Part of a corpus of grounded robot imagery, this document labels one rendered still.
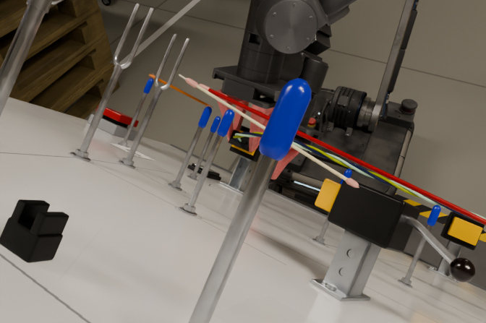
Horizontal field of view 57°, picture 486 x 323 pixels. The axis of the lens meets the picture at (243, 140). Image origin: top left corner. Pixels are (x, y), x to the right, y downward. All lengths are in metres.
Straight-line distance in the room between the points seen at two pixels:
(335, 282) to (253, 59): 0.33
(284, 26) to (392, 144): 1.56
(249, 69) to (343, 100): 1.37
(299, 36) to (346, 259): 0.26
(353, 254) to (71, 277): 0.21
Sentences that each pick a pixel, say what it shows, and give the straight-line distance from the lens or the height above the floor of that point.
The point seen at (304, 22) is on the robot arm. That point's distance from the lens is 0.49.
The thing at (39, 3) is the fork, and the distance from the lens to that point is 0.18.
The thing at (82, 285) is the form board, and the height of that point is 1.43.
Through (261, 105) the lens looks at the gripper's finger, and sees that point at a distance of 0.56.
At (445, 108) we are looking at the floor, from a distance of 2.70.
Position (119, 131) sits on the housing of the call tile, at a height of 1.10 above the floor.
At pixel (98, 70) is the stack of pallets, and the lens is 2.57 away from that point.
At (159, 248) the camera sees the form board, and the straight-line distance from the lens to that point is 0.24.
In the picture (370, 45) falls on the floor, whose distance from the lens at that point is 3.09.
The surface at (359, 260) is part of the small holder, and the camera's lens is 0.31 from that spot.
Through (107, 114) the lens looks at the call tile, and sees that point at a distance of 0.73.
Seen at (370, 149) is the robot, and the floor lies 0.24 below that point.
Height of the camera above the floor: 1.57
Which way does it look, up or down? 44 degrees down
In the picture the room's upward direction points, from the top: straight up
